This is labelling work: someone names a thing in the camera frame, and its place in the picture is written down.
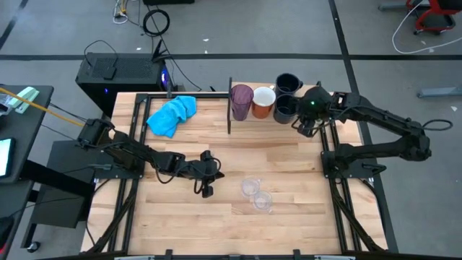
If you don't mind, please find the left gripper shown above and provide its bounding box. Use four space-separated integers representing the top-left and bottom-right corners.
182 150 225 199

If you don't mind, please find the dark blue speckled enamel mug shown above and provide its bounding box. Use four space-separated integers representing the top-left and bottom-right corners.
274 72 304 98
273 93 300 125

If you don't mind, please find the small clear plastic mug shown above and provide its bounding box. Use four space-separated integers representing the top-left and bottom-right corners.
240 176 261 199

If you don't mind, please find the orange mug with white handle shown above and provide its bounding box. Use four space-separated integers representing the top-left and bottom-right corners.
251 86 277 119

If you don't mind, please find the large clear plastic mug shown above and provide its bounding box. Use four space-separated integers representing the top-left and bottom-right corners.
252 190 274 213

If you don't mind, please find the purple faceted plastic tumbler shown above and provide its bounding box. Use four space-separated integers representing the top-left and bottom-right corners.
230 84 255 122

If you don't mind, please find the teal microfibre cloth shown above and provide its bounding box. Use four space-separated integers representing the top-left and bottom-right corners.
146 95 198 139

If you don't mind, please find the small black object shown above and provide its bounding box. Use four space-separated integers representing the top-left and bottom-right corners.
81 92 389 260

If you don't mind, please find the black wifi antenna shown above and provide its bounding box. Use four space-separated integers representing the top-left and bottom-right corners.
150 38 169 63

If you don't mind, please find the black computer tower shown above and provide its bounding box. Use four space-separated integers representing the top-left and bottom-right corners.
74 52 170 109

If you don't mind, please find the grey metal floor bar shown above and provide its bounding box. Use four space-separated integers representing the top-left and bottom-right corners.
417 85 462 99

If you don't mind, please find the red office chair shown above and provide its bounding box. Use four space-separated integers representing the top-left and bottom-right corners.
406 0 462 36

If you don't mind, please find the black side desk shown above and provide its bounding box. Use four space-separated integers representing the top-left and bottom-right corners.
0 84 55 185

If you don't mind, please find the mint green stapler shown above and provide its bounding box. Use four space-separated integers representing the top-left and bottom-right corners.
9 86 40 115

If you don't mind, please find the tablet with lit screen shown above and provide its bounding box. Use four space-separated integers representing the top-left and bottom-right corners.
0 136 16 179

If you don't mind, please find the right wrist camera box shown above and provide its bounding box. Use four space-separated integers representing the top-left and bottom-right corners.
297 124 318 139

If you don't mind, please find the coiled black cable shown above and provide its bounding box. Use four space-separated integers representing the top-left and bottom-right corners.
142 9 171 38

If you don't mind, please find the yellow hanging cord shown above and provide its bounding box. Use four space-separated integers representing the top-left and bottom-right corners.
0 86 87 128

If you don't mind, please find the white cable bundle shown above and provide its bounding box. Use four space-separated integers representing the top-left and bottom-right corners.
112 0 130 25

